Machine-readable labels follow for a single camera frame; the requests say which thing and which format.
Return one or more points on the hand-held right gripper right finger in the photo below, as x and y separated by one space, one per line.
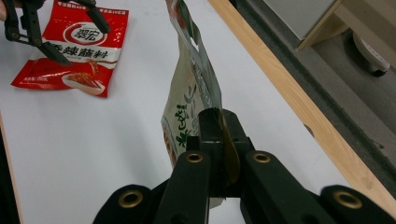
267 186

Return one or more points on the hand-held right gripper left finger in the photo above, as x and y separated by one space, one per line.
190 186

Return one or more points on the red and white sauce packet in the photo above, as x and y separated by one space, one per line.
81 40

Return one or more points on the beige and green food packet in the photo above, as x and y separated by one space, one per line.
194 93

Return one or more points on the white table cover sheet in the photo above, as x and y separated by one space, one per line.
93 149

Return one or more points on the round floor device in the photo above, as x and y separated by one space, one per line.
370 53

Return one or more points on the wooden desk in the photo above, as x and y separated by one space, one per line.
367 18

